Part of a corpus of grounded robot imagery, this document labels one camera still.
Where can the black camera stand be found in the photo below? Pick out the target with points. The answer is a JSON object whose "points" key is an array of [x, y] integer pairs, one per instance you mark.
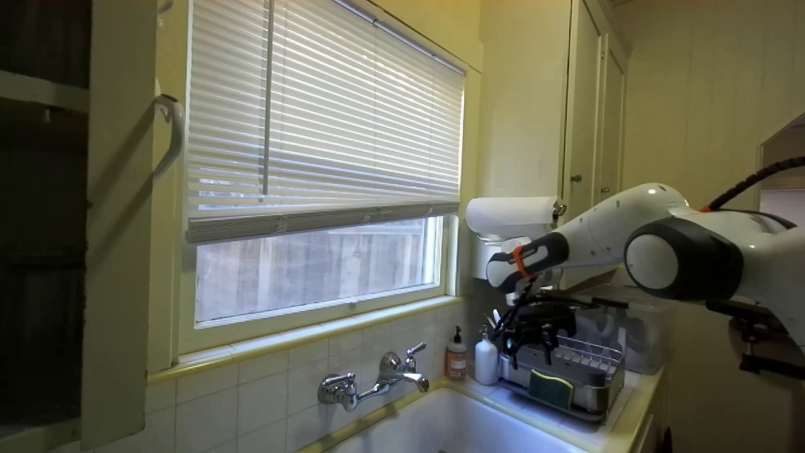
{"points": [[759, 341]]}

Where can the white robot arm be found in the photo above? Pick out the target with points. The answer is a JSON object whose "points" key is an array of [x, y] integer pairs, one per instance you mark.
{"points": [[675, 252]]}

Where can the green sponge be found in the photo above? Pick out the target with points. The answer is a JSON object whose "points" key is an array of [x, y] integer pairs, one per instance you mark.
{"points": [[552, 389]]}

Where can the white sink basin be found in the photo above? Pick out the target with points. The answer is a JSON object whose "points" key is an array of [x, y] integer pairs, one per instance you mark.
{"points": [[442, 420]]}

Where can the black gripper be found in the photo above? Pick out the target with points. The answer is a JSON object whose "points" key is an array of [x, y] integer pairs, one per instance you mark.
{"points": [[534, 321]]}

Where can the white soap pump bottle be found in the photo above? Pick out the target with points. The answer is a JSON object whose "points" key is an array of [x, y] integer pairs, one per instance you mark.
{"points": [[485, 360]]}

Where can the white paper towel roll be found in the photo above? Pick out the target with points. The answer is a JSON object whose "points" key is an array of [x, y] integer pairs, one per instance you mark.
{"points": [[510, 214]]}

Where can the clear plastic container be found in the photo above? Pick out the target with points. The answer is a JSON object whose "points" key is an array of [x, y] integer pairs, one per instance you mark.
{"points": [[636, 323]]}

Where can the orange-capped soap bottle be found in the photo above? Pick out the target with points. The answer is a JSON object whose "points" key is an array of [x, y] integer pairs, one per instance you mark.
{"points": [[455, 360]]}

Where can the chrome wall faucet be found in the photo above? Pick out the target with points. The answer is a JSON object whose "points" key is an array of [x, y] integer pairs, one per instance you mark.
{"points": [[341, 389]]}

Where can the metal dish rack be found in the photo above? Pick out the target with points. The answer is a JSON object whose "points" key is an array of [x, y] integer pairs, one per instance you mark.
{"points": [[593, 371]]}

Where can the white window blinds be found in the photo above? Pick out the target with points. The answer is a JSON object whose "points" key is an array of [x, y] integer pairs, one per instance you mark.
{"points": [[312, 115]]}

